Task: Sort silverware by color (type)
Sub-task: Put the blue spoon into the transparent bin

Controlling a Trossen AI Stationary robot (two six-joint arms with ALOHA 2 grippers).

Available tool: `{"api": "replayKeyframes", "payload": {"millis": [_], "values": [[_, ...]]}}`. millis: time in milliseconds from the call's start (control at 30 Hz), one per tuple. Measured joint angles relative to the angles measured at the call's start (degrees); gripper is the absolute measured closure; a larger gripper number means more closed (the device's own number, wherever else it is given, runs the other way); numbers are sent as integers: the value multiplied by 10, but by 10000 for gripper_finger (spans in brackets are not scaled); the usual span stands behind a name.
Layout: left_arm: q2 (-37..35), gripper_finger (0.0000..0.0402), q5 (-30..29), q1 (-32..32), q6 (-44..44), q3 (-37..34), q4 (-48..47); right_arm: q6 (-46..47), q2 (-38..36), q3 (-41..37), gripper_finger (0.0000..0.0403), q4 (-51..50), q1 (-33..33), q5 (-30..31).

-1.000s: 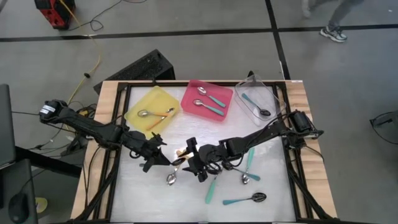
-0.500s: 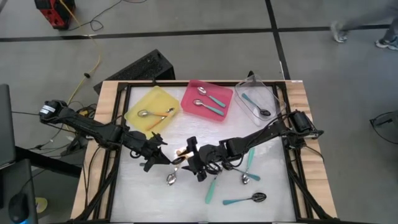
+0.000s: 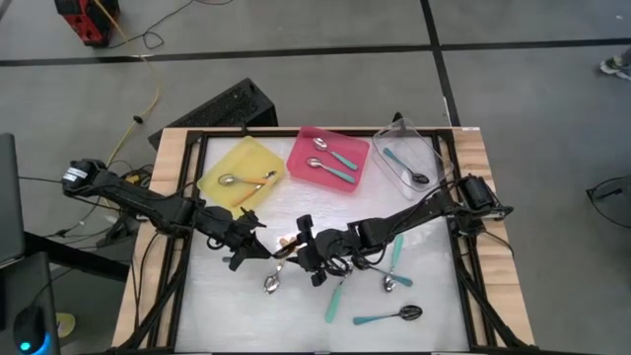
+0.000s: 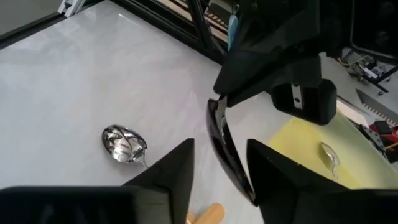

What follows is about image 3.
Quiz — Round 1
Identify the yellow extension cable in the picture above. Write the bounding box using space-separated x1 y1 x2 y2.
92 0 162 213

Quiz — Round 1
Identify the silver spoon teal handle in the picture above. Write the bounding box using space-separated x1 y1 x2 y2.
305 156 357 185
312 136 360 172
323 273 352 325
383 234 406 294

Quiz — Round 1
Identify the clear plastic bin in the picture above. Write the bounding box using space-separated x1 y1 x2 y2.
371 116 456 202

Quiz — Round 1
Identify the person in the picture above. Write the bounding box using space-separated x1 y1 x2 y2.
598 45 631 82

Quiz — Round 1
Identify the black desk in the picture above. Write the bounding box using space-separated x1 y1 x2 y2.
0 250 63 355

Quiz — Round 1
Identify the yellow plastic bin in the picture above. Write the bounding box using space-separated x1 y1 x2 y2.
196 135 288 219

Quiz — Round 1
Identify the thin black cable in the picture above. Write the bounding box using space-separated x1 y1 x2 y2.
105 0 236 50

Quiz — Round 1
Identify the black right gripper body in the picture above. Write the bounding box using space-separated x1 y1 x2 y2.
295 214 357 288

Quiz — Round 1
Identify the pink plastic bin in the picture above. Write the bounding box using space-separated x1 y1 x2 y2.
286 124 372 194

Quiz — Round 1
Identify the yellow round disc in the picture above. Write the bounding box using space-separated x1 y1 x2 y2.
55 312 78 340

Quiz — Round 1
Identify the black computer mouse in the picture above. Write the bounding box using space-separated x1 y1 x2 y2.
12 305 50 355

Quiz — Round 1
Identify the black metal beam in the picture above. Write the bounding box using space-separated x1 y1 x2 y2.
22 231 132 283

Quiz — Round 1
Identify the red black portable generator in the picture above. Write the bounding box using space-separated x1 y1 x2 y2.
52 0 121 48

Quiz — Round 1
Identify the black metal table frame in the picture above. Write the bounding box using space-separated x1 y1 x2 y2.
112 128 536 355

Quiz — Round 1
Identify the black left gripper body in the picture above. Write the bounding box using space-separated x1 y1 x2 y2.
199 205 267 272

